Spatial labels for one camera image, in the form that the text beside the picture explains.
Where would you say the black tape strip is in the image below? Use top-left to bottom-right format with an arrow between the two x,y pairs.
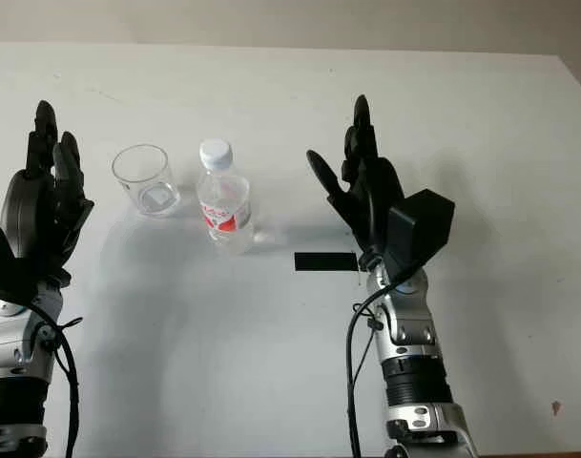
294,252 -> 359,274

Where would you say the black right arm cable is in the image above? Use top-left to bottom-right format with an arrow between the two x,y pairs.
345,265 -> 416,458

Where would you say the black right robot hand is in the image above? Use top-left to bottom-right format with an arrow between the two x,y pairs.
306,94 -> 406,267

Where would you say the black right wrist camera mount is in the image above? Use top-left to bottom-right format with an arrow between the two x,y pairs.
384,188 -> 456,282

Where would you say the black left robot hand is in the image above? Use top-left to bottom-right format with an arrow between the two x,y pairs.
0,99 -> 95,288

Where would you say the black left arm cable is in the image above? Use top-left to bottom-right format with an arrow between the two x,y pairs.
31,304 -> 85,458

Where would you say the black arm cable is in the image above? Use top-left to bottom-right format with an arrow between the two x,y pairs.
31,304 -> 85,458
345,265 -> 416,458

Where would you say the clear plastic cup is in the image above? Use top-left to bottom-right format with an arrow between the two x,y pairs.
111,144 -> 181,219
196,138 -> 253,256

